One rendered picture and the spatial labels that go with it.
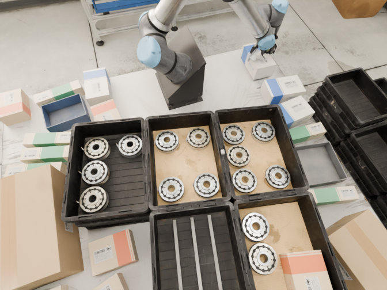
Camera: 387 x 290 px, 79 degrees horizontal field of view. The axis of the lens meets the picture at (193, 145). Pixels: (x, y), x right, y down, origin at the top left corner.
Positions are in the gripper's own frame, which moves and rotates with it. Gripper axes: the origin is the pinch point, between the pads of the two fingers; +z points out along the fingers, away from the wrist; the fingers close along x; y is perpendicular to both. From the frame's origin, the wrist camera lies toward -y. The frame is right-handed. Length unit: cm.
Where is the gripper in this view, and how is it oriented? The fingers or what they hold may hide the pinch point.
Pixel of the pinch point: (258, 58)
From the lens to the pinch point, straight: 152.6
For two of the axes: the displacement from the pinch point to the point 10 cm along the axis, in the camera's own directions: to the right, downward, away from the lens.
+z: -0.3, 4.5, 8.9
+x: 9.5, -2.6, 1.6
